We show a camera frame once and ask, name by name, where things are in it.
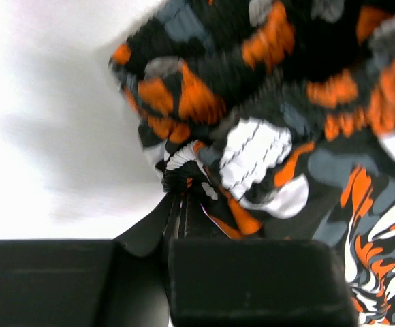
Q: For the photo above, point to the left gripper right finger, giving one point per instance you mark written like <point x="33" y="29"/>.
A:
<point x="287" y="278"/>

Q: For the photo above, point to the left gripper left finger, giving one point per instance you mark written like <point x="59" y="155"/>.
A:
<point x="90" y="282"/>

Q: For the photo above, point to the orange camouflage shorts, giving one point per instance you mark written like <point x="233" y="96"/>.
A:
<point x="279" y="117"/>

